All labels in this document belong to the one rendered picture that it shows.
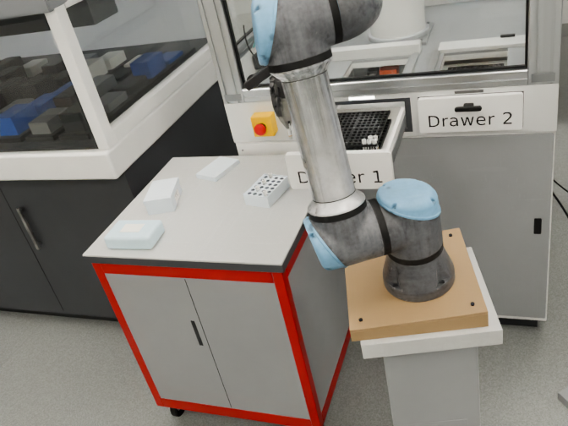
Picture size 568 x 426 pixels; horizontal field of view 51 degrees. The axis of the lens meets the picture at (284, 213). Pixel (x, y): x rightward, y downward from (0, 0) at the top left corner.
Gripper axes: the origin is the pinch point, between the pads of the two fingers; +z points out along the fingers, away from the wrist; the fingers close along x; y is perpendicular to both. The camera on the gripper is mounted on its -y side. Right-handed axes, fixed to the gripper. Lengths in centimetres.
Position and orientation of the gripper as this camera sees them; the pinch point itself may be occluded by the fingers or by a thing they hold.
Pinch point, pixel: (286, 122)
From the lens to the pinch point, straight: 168.7
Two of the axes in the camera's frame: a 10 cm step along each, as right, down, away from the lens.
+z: 2.0, 8.2, 5.3
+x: 3.5, -5.6, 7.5
